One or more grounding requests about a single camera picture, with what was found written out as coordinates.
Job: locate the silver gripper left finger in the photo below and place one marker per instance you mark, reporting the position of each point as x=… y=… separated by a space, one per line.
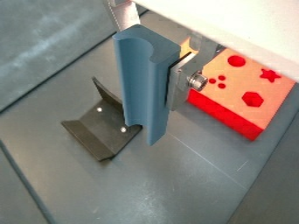
x=123 y=13

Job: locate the black curved holder stand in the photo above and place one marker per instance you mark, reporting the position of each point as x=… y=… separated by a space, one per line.
x=101 y=130

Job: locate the red foam shape board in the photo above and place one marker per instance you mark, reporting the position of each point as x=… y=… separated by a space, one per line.
x=245 y=93

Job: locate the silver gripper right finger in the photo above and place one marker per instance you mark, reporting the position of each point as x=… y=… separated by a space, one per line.
x=186 y=72

